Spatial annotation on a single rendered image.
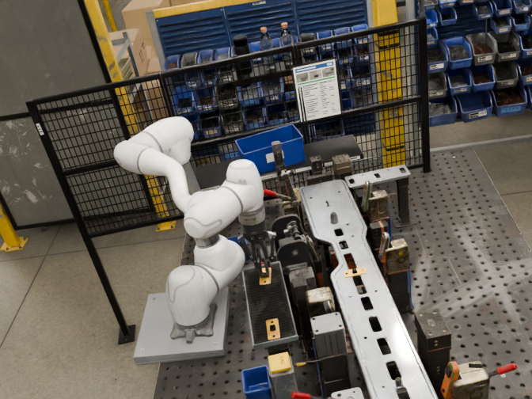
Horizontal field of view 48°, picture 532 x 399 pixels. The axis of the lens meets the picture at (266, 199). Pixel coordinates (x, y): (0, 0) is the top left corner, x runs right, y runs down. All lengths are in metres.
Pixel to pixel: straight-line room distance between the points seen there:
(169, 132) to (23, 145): 2.34
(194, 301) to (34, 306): 2.07
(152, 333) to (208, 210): 1.01
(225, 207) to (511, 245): 1.53
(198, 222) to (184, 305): 0.77
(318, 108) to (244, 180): 1.29
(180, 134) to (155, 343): 0.87
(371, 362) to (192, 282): 0.81
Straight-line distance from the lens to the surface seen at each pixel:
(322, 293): 2.11
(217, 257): 2.49
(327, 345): 1.98
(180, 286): 2.41
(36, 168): 4.58
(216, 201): 1.75
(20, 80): 4.29
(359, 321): 2.11
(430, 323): 2.05
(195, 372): 2.48
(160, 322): 2.66
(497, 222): 3.02
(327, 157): 2.95
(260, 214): 1.89
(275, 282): 2.06
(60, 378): 3.77
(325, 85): 3.00
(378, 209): 2.64
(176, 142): 2.30
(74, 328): 4.03
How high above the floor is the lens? 2.50
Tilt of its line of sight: 33 degrees down
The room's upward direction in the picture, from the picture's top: 12 degrees counter-clockwise
